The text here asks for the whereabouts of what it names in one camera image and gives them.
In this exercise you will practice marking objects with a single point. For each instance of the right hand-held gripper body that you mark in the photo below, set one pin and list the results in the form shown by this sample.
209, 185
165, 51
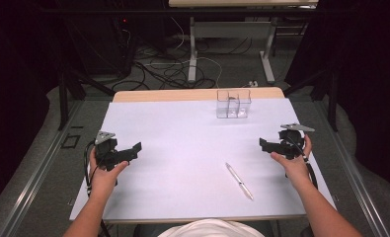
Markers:
292, 140

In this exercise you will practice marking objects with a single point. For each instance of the white plug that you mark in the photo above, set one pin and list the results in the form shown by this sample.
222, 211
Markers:
253, 83

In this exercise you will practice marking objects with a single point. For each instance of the silver pen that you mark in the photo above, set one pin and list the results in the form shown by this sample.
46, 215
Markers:
239, 181

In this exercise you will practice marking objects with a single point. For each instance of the person's right hand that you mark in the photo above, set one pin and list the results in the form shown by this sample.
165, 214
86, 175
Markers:
294, 168

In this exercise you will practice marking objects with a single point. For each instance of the dark computer cabinet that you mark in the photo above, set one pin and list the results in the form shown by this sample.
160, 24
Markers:
98, 36

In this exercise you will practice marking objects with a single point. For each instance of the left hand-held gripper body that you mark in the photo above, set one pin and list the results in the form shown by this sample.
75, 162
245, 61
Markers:
107, 152

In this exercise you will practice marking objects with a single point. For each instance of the metal floor rail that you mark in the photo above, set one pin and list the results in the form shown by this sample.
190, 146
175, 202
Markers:
34, 179
353, 179

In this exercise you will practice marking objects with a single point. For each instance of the person's white shirt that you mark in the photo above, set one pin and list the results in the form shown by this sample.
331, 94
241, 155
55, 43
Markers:
212, 228

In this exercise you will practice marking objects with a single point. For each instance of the person's left hand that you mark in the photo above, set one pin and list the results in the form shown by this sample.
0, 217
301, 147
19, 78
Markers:
104, 179

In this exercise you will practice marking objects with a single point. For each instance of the white table cover sheet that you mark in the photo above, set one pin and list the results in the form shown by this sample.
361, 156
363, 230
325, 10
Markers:
189, 154

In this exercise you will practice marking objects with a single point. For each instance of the clear acrylic organizer box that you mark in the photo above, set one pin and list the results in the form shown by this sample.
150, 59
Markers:
233, 103

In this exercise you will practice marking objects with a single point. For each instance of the black metal stand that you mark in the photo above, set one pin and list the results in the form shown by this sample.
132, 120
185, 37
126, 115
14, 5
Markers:
69, 89
327, 92

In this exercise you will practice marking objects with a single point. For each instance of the white desk with metal legs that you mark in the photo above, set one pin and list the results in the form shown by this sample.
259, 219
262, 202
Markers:
230, 29

